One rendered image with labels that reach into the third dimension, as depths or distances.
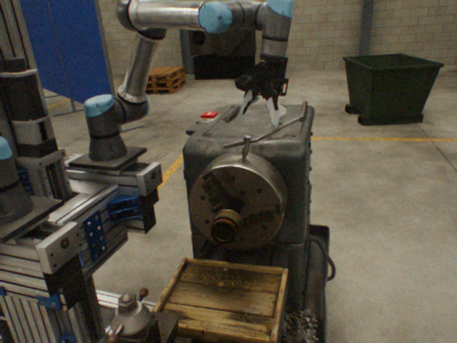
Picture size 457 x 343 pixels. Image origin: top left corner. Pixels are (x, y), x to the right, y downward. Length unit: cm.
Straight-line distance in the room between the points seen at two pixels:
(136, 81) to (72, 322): 101
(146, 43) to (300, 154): 67
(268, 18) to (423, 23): 1039
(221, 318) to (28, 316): 93
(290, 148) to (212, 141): 28
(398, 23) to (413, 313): 941
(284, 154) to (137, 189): 60
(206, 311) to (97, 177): 75
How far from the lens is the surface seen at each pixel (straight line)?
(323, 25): 1114
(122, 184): 157
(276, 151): 131
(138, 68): 152
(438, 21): 1153
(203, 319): 115
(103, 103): 153
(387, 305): 260
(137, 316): 81
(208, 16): 106
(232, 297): 121
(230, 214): 115
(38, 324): 183
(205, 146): 138
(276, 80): 115
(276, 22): 112
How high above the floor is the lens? 168
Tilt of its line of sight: 24 degrees down
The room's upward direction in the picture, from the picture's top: 4 degrees counter-clockwise
